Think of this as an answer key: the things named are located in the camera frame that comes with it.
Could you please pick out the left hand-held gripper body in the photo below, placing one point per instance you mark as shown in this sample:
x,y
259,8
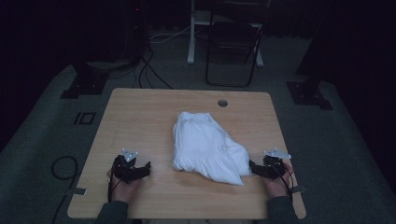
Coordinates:
x,y
124,169

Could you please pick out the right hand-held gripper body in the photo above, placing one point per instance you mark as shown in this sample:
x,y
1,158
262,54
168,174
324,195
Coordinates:
x,y
274,166

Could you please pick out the white skirt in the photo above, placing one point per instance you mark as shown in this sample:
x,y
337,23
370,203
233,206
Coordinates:
x,y
205,146

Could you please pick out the person's right hand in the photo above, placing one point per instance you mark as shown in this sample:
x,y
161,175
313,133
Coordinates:
x,y
278,186

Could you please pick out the person's left hand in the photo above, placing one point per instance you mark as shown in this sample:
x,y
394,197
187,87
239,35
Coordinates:
x,y
124,190

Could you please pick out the grey tape strip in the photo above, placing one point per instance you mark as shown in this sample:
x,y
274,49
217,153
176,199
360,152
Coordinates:
x,y
299,188
76,191

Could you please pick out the round table grommet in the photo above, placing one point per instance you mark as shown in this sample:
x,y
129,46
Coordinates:
x,y
222,103

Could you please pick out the black stand base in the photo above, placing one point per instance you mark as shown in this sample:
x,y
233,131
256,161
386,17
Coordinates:
x,y
84,85
306,93

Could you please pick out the black folding chair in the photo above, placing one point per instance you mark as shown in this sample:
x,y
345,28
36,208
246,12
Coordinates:
x,y
233,40

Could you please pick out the black tower with red light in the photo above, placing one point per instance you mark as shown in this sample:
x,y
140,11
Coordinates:
x,y
134,31

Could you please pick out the white desk frame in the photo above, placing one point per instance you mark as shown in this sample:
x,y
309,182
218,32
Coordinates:
x,y
191,46

